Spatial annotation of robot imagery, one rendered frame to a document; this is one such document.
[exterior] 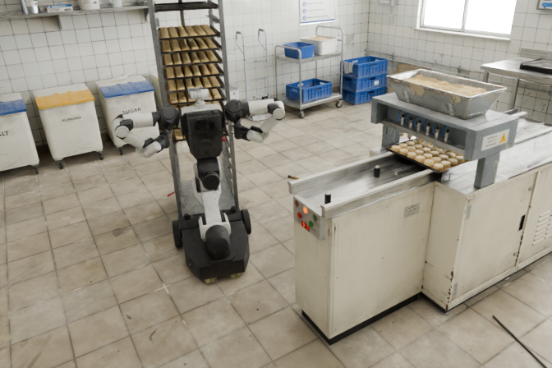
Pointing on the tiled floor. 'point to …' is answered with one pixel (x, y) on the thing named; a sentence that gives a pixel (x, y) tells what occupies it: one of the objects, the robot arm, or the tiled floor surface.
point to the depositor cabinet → (486, 227)
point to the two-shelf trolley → (315, 75)
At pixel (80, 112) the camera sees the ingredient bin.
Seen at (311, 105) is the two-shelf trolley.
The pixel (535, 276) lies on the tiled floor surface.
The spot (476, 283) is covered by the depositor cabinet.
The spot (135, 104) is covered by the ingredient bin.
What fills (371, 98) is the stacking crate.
